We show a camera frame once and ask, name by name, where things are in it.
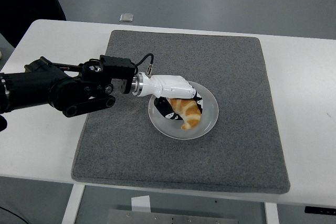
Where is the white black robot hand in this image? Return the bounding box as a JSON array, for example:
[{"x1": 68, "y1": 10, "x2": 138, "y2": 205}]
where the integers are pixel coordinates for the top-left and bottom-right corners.
[{"x1": 141, "y1": 74, "x2": 204, "y2": 122}]

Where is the golden croissant bread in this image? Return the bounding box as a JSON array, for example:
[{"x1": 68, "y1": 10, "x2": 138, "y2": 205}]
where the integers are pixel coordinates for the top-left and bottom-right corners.
[{"x1": 169, "y1": 98, "x2": 202, "y2": 131}]

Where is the grey round plate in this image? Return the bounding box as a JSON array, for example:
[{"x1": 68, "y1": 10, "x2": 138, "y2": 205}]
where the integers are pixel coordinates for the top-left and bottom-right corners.
[{"x1": 148, "y1": 81, "x2": 219, "y2": 140}]

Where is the grey metal plate with screws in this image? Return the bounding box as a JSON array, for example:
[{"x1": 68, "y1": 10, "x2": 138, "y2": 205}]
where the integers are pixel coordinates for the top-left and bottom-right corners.
[{"x1": 107, "y1": 209, "x2": 239, "y2": 224}]

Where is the grey felt mat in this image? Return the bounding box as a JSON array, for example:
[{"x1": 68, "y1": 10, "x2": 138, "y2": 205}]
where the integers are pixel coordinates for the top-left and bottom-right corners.
[{"x1": 71, "y1": 29, "x2": 291, "y2": 195}]

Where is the silver square floor socket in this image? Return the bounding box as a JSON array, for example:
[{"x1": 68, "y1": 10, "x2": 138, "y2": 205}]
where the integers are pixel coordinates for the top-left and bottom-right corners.
[{"x1": 119, "y1": 13, "x2": 135, "y2": 23}]

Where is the white table leg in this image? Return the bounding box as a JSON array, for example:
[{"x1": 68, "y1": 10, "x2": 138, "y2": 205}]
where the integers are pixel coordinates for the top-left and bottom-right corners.
[
  {"x1": 61, "y1": 184, "x2": 86, "y2": 224},
  {"x1": 264, "y1": 202, "x2": 279, "y2": 224}
]

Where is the black table control panel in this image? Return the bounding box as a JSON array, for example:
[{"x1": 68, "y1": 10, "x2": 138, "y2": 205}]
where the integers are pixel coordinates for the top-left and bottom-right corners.
[{"x1": 304, "y1": 205, "x2": 336, "y2": 215}]

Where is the thin black floor cable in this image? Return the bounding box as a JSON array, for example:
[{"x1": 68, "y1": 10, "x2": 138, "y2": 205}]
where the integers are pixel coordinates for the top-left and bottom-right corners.
[{"x1": 0, "y1": 204, "x2": 28, "y2": 224}]

